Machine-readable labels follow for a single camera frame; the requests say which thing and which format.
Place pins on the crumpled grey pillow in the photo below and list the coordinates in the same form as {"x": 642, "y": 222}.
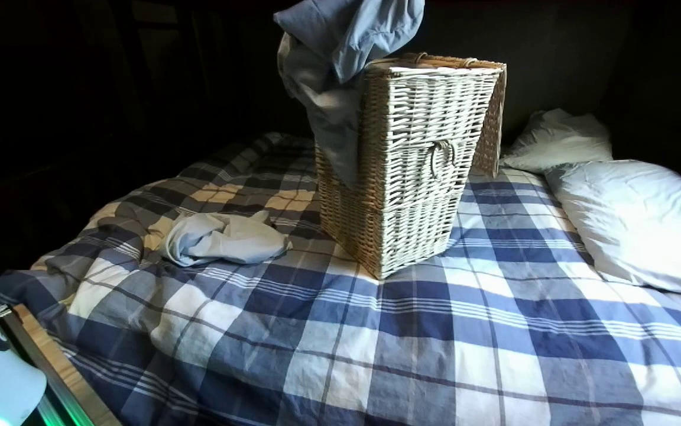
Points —
{"x": 557, "y": 142}

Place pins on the wicker laundry basket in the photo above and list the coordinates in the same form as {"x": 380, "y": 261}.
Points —
{"x": 420, "y": 174}

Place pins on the small light grey cloth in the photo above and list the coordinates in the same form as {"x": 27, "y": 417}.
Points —
{"x": 226, "y": 237}

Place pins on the large grey cloth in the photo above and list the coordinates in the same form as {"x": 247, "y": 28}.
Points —
{"x": 331, "y": 120}

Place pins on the blue plaid bed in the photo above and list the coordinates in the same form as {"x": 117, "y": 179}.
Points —
{"x": 436, "y": 339}

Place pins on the large white pillow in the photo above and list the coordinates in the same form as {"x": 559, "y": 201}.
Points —
{"x": 640, "y": 222}

